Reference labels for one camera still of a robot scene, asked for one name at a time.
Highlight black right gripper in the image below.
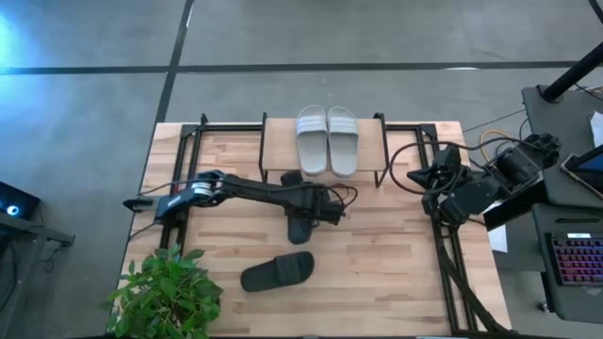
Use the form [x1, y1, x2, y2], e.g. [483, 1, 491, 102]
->
[406, 164, 467, 194]

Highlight black slide sandal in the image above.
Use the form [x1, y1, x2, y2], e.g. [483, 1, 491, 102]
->
[281, 169, 316, 246]
[239, 250, 316, 293]

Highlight grey slide sandal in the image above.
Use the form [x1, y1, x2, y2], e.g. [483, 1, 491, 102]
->
[295, 105, 330, 177]
[327, 105, 360, 179]

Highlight white paper sheet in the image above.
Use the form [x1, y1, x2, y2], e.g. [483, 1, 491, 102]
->
[591, 110, 603, 147]
[487, 224, 509, 254]

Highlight black desk support beam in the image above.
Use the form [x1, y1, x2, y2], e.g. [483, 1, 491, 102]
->
[482, 181, 550, 232]

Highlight grey side desk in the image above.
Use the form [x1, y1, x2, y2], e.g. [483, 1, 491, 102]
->
[520, 84, 603, 326]

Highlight tablet with blue screen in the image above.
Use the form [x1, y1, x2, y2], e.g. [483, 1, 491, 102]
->
[560, 143, 603, 202]

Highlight backlit computer keyboard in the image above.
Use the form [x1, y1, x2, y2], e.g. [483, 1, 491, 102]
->
[548, 233, 603, 287]

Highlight green potted plant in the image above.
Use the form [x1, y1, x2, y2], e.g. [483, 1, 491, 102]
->
[99, 243, 225, 339]

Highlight black round pole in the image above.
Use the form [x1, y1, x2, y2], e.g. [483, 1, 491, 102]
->
[539, 40, 603, 104]

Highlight grey metal stand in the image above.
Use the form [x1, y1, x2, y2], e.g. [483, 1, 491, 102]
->
[0, 211, 76, 331]

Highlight black device with blue light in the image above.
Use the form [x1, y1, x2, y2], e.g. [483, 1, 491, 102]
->
[0, 181, 42, 221]

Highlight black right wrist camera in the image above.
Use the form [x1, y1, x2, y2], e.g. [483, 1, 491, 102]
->
[432, 145, 462, 170]

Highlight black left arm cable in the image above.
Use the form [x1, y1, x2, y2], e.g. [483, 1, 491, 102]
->
[324, 183, 359, 212]

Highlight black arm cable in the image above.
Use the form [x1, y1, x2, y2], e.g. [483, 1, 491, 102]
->
[324, 183, 359, 212]
[388, 139, 472, 197]

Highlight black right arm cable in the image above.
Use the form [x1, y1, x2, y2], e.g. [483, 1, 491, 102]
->
[388, 139, 472, 197]

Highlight wooden shelf black metal frame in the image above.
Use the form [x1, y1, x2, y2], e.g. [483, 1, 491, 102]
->
[257, 111, 392, 188]

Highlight yellow cable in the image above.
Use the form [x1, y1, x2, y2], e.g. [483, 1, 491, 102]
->
[479, 129, 509, 161]

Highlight thin black floor cable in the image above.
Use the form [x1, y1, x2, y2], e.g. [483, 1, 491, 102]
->
[463, 108, 528, 134]

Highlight black aluminium table frame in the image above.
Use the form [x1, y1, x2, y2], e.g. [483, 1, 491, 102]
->
[158, 112, 517, 338]

